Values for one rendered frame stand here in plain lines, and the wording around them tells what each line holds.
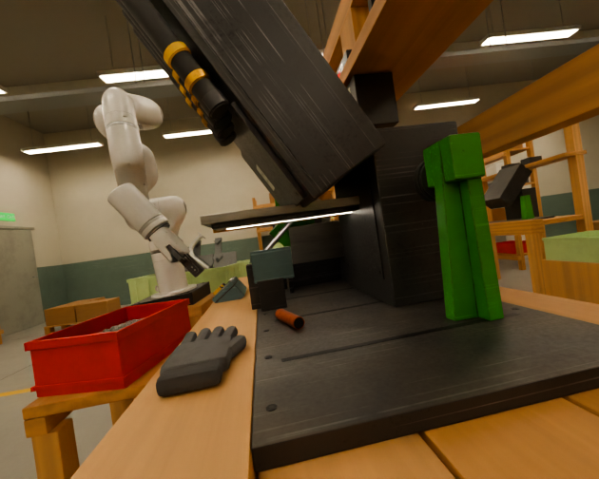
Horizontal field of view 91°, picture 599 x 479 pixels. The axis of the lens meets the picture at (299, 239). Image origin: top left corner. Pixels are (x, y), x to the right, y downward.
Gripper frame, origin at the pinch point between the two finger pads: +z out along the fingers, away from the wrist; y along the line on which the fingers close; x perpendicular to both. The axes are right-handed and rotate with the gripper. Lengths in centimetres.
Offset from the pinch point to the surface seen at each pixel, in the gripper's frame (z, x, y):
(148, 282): -20, -43, -87
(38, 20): -433, 8, -357
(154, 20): -30, 32, 43
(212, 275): 2, -12, -76
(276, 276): 15.8, 16.9, 23.1
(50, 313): -157, -335, -483
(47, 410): 3.1, -34.0, 26.8
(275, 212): 5.1, 26.3, 29.6
